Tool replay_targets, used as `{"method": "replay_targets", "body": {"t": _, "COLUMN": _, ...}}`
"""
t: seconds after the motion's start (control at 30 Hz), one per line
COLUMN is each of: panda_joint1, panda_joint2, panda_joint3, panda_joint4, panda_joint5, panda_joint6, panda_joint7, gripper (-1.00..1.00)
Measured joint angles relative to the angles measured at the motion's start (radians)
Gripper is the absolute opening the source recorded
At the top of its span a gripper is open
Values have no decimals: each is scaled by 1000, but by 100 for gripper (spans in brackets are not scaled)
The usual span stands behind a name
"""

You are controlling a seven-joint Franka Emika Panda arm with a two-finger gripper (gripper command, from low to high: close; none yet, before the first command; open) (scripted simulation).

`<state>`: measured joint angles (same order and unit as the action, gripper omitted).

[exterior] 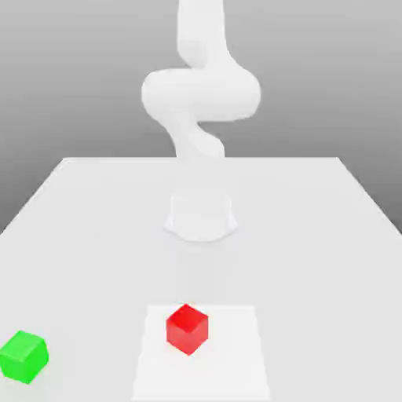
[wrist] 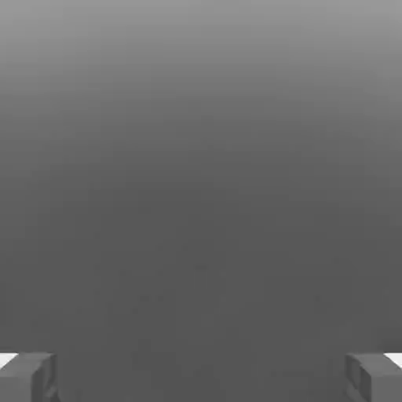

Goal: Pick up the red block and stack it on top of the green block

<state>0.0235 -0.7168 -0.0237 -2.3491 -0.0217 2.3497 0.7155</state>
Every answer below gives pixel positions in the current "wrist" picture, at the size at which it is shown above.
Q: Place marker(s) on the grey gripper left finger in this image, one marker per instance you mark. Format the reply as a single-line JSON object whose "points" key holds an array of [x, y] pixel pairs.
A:
{"points": [[25, 380]]}

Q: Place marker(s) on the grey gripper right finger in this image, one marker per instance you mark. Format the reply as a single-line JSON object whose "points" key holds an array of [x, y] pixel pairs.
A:
{"points": [[377, 380]]}

